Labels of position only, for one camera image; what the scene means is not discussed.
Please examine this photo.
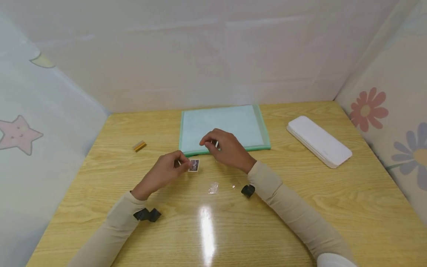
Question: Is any person's right hand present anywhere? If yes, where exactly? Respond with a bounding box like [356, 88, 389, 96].
[199, 128, 258, 174]

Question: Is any person's right forearm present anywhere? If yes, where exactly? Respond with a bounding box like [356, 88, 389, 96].
[247, 160, 358, 267]

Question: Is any green translucent folder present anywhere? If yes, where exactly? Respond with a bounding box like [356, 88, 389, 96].
[179, 105, 271, 157]

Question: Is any person's left hand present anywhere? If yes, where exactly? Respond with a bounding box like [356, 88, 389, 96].
[130, 150, 192, 201]

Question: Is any person's left forearm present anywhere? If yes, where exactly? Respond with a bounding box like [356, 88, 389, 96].
[67, 191, 148, 267]

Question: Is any white oblong case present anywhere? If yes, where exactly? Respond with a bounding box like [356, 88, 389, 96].
[286, 115, 353, 169]

